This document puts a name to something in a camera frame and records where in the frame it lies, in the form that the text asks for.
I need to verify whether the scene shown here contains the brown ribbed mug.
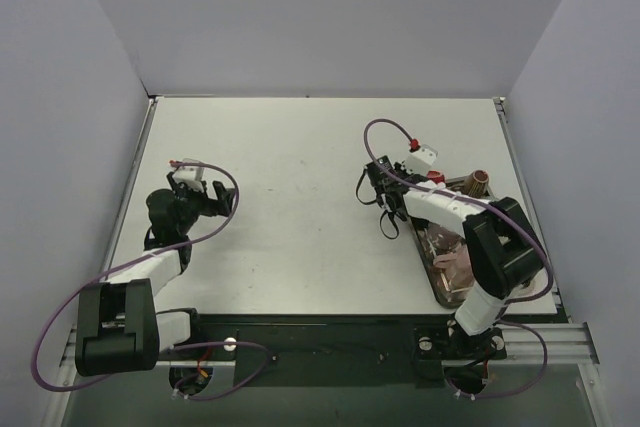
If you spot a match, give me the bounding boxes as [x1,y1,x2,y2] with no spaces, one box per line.
[460,169,490,199]

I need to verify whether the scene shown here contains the red mug black handle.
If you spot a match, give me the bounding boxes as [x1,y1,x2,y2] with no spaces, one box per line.
[427,170,446,184]

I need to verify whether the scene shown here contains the metal tray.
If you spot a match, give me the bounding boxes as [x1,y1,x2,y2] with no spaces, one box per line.
[403,180,488,309]

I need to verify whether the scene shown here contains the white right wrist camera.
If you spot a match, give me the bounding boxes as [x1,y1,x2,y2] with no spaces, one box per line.
[402,139,438,177]

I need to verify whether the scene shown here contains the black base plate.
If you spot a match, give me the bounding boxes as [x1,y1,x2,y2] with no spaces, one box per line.
[160,314,506,388]

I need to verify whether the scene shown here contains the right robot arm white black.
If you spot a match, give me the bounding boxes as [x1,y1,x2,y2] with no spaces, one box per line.
[361,157,549,356]

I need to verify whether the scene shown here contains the aluminium frame rail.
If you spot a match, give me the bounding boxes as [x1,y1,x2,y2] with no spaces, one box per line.
[60,319,600,367]

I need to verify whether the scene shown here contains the pink mug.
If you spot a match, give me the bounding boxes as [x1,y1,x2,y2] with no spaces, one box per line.
[433,245,471,270]

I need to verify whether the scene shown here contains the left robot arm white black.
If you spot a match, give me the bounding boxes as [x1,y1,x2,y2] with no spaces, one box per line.
[75,165,237,377]

